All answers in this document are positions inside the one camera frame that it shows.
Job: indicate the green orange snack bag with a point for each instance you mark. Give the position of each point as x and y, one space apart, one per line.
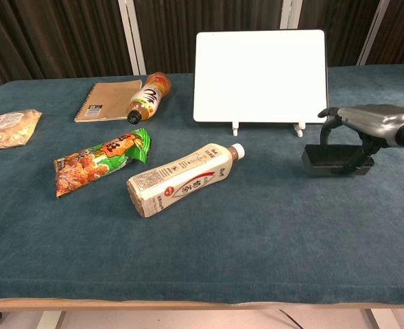
98 162

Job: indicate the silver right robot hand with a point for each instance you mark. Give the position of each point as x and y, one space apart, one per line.
369 120

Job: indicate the clear bag of snacks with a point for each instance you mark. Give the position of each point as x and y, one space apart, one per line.
9 128

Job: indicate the brown spiral notebook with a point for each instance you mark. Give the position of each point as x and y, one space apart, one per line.
110 101

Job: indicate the dark brown curtain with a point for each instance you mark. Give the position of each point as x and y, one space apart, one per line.
61 34

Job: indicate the teal table cloth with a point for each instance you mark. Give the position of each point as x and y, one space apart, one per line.
201 240

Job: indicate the orange juice bottle black cap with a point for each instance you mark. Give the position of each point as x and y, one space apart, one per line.
150 96

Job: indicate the white board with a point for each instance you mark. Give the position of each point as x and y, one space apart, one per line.
260 75

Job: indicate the beige milk tea bottle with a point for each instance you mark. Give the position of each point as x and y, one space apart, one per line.
181 180

